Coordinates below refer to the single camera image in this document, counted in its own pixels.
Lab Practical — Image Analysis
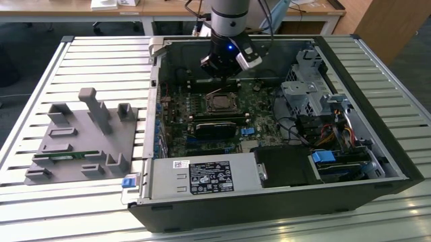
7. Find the metal socket cover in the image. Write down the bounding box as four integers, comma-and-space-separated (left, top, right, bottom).
205, 92, 241, 113

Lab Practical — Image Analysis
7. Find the plain white box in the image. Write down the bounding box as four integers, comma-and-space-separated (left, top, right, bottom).
90, 0, 119, 11

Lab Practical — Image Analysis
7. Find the yellow and red wire bundle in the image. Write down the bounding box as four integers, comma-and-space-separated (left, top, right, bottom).
317, 108, 358, 149

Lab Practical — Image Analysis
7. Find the thick black cable bundle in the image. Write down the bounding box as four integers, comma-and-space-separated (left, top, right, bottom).
273, 85, 326, 148

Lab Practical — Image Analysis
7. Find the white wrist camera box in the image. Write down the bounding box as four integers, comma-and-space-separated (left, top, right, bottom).
235, 37, 263, 71

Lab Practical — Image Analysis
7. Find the black PC case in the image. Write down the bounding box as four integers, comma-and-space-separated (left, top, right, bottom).
127, 34, 425, 234

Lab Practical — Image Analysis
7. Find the black plastic shroud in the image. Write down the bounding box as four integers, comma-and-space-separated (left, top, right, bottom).
251, 145, 325, 189

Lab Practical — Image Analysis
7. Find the wooden desk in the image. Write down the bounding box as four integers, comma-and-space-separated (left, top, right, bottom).
0, 0, 347, 36

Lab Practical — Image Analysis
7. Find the pale blue teach pendant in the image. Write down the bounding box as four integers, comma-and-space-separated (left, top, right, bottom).
266, 0, 291, 33

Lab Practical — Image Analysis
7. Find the wooden cabinet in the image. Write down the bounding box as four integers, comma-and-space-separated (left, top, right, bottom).
331, 0, 431, 66

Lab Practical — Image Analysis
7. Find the green RAM stick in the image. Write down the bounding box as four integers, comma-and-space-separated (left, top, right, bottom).
34, 150, 102, 160

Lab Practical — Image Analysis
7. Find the silver power supply with label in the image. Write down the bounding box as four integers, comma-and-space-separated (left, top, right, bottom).
148, 153, 267, 201

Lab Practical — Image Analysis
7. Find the CPU socket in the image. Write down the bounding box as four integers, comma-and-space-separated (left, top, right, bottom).
203, 91, 242, 114

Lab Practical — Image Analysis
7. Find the grey parts rack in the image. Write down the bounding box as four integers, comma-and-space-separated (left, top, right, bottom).
24, 87, 140, 187

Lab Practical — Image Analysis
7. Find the hard disk in blue carrier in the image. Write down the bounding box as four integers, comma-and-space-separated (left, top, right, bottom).
310, 150, 371, 184

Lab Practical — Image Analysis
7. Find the black graphics card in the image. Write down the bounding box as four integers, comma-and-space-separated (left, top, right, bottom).
194, 121, 238, 139

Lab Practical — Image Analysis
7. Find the silver finned heatsink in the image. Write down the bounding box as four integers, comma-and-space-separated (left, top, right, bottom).
241, 141, 261, 153

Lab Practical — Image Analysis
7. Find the green motherboard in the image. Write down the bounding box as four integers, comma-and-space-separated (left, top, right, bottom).
157, 79, 287, 158

